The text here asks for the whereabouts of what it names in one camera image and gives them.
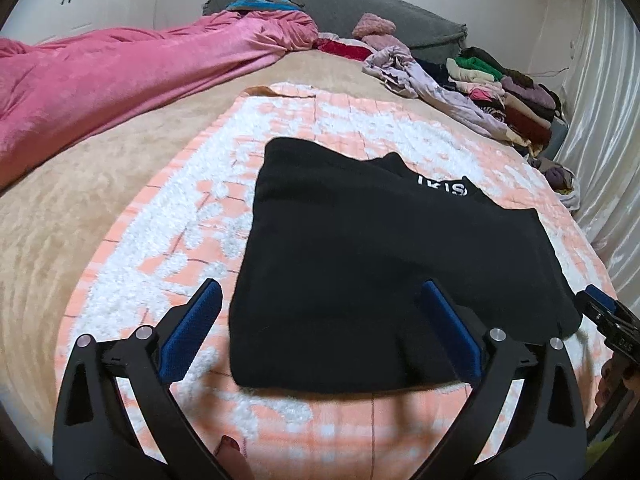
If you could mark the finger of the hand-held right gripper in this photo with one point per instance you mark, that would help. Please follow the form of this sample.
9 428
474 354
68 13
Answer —
597 305

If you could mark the peach and white patterned blanket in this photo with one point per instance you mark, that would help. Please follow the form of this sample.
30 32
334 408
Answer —
200 200

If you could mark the pink velvet blanket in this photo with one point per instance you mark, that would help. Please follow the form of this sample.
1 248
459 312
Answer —
125 75

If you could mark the white satin curtain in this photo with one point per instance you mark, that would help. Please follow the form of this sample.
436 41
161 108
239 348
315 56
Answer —
605 110

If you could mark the purple cloth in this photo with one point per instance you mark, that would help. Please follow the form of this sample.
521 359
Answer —
560 180

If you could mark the lilac garment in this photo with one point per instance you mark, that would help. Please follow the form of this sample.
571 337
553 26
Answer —
425 85

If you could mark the person's left hand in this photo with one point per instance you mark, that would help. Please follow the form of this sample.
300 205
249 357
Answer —
232 455

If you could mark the white wardrobe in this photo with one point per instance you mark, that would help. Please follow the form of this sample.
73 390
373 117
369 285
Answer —
75 0

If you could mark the grey headboard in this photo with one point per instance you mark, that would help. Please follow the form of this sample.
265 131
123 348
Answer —
350 5

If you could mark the pile of folded clothes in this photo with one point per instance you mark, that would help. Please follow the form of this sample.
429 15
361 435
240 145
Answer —
520 105

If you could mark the pink knitted garment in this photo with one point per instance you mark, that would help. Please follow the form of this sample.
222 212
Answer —
375 27

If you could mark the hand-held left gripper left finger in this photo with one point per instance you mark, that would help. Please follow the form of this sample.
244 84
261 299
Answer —
192 327

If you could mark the blue cloth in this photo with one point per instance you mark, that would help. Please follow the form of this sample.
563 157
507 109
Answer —
260 4

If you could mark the person's right hand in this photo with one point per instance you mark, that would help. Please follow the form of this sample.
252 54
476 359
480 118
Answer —
607 380

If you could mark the black sweater with orange cuffs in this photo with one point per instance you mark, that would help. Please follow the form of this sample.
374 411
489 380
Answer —
375 260

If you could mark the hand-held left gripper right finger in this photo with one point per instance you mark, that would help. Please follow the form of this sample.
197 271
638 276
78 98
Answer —
450 332

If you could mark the red cloth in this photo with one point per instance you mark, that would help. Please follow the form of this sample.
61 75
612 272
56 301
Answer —
347 50

